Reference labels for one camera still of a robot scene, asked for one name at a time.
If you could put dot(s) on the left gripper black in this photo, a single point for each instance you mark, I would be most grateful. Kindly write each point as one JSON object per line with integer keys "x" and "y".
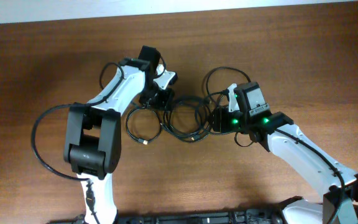
{"x": 163, "y": 104}

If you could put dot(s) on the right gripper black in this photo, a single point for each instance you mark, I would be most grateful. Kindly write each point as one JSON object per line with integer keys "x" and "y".
{"x": 221, "y": 119}

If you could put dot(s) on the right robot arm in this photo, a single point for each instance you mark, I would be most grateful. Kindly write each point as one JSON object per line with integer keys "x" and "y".
{"x": 248, "y": 113}

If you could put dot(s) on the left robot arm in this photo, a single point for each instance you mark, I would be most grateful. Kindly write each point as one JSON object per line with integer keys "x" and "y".
{"x": 93, "y": 137}

